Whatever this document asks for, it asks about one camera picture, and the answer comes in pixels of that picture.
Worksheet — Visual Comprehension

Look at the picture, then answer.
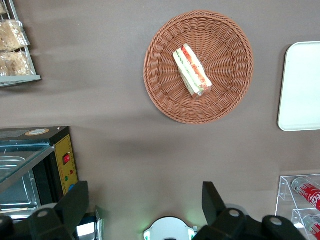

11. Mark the black food display warmer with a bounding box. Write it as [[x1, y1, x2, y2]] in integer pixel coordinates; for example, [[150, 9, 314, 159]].
[[0, 126, 80, 221]]

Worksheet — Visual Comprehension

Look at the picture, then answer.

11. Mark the tray of packaged snacks right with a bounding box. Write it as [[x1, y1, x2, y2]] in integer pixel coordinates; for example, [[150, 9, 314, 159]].
[[0, 0, 42, 88]]

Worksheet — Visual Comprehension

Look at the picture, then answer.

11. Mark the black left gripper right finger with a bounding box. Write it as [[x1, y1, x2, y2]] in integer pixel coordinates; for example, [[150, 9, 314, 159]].
[[192, 181, 311, 240]]

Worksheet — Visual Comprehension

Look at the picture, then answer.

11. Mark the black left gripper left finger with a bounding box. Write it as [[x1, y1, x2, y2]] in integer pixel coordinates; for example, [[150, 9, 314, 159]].
[[0, 181, 90, 240]]

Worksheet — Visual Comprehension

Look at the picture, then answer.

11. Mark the red cola bottle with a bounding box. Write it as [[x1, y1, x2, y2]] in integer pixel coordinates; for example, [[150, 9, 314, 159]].
[[291, 176, 320, 211], [301, 213, 320, 236]]

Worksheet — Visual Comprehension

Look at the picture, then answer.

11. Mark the small metal device box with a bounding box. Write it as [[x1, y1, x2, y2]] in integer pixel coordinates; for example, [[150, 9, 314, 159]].
[[74, 205, 105, 240]]

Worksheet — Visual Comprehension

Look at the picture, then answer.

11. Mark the triangle sandwich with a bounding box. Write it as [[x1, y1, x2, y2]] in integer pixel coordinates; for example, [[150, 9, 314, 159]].
[[172, 43, 213, 98]]

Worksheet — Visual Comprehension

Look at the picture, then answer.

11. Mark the clear acrylic bottle rack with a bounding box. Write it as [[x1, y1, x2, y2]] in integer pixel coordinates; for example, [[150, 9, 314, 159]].
[[274, 174, 320, 240]]

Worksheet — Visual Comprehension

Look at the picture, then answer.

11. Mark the cream plastic tray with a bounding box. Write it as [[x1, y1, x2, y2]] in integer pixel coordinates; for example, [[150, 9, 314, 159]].
[[277, 41, 320, 133]]

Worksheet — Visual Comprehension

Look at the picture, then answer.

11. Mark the brown wicker basket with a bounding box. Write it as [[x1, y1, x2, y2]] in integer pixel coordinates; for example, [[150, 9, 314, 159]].
[[143, 9, 255, 125]]

